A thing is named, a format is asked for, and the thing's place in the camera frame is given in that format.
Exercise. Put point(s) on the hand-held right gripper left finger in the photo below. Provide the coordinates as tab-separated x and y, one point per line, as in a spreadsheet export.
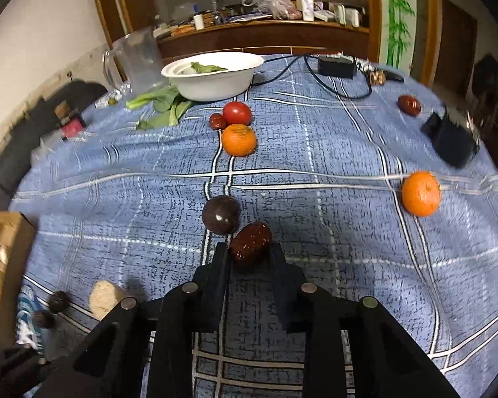
213	294

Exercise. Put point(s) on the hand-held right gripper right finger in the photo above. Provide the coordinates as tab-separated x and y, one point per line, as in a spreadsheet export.
290	298

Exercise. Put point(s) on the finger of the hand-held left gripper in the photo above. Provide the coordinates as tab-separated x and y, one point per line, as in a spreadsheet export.
12	371

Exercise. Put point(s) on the cardboard box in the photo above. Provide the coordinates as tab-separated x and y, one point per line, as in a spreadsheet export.
10	232

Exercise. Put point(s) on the dark wrinkled jujube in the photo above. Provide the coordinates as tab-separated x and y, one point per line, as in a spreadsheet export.
43	319
59	302

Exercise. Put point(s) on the dark purple passion fruit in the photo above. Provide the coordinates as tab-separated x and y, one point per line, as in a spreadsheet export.
220	214

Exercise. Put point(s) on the white rice cake centre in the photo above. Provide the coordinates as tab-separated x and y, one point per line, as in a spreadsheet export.
103	298

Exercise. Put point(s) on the blue plaid tablecloth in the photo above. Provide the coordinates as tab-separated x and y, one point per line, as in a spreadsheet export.
315	153

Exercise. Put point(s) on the orange tangerine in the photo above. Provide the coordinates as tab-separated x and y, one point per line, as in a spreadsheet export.
238	139
421	193

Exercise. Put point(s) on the small red jujube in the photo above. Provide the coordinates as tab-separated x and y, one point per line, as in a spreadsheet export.
217	121

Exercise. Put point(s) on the small red tomato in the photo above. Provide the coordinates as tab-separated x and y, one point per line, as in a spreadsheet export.
236	112

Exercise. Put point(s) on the green bok choy bunch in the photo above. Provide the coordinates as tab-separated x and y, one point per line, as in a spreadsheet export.
164	99

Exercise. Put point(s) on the white bowl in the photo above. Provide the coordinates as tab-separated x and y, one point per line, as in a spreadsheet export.
215	85

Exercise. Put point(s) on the small olive green ball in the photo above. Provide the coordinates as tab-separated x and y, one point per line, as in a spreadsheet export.
113	100

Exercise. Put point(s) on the red box with brown top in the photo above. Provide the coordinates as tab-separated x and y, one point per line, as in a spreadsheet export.
71	128

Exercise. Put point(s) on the clear plastic wrapper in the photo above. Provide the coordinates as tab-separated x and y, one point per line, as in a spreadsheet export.
45	147

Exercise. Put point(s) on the small black device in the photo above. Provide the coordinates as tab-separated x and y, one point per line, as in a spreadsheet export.
450	139

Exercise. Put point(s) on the green bok choy leaf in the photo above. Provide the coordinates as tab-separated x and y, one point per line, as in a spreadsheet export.
207	67

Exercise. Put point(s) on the power plug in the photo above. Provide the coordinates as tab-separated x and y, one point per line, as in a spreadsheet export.
377	76

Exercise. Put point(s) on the clear glass mug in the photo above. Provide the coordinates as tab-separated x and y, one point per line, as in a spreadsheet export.
139	62

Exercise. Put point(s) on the wooden sideboard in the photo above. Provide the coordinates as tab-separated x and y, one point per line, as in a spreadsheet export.
274	39

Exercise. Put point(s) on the small white cup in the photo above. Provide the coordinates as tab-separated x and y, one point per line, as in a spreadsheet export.
198	21

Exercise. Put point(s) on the wooden chair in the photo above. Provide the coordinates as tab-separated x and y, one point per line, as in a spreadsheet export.
496	107

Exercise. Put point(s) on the dark bottle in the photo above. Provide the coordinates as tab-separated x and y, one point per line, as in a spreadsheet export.
215	10

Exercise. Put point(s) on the small white container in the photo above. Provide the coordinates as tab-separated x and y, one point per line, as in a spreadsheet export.
340	13
354	17

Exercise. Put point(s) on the white tube bottle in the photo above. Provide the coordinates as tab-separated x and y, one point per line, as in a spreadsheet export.
306	2

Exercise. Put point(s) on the clear plastic bag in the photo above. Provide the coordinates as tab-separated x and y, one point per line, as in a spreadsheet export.
269	2

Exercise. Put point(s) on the black bag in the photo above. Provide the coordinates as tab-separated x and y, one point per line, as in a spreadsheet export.
487	74

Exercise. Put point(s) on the wooden door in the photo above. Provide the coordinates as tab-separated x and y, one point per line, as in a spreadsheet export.
456	45

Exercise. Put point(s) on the green bamboo wall decal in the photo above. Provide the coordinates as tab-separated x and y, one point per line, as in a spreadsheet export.
398	12

